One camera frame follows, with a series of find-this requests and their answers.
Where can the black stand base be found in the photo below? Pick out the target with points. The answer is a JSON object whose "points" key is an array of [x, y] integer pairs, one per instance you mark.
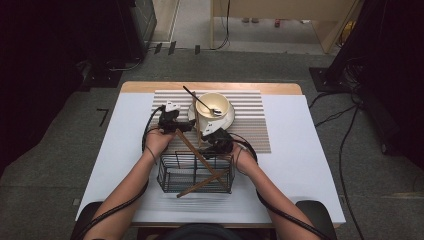
{"points": [[321, 80], [103, 78]]}

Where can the person's right hand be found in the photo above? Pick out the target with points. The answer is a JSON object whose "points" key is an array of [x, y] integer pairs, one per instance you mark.
{"points": [[245, 160]]}

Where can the light wooden desk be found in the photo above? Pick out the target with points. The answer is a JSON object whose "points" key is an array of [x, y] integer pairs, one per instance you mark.
{"points": [[283, 8]]}

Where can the dark cabinet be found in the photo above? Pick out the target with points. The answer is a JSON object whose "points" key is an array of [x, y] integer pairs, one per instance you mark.
{"points": [[143, 26]]}

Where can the yellow object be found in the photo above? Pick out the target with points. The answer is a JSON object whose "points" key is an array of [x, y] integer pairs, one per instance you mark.
{"points": [[347, 30]]}

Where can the white table cover sheet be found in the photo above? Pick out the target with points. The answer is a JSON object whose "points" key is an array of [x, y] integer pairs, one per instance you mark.
{"points": [[300, 166]]}

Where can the grey striped placemat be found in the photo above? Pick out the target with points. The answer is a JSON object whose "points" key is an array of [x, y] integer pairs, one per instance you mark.
{"points": [[250, 133]]}

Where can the person's left hand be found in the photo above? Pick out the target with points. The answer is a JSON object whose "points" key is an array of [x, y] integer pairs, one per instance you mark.
{"points": [[156, 141]]}

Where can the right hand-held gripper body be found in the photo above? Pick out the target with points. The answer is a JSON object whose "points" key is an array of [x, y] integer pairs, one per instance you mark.
{"points": [[223, 141]]}

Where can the cream ceramic bowl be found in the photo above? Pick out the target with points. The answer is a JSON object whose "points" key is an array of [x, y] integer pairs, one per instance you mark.
{"points": [[213, 100]]}

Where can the white saucer plate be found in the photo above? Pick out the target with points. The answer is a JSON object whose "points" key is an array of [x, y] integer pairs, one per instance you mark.
{"points": [[230, 120]]}

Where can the wooden table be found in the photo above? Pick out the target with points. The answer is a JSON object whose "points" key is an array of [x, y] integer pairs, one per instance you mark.
{"points": [[146, 86]]}

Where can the person's dark clothing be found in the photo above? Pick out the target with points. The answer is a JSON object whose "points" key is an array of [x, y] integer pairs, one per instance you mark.
{"points": [[200, 232]]}

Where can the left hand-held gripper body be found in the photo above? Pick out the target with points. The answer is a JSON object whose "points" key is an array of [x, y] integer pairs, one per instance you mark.
{"points": [[168, 121]]}

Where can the small grey floor plate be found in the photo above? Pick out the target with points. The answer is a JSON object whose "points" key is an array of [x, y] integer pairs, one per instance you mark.
{"points": [[76, 202]]}

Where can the black curtain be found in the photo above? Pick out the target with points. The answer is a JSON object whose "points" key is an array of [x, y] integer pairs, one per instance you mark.
{"points": [[393, 50], [33, 66]]}

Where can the small red floor object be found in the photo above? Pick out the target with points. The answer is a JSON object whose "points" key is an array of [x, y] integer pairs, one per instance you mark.
{"points": [[277, 23]]}

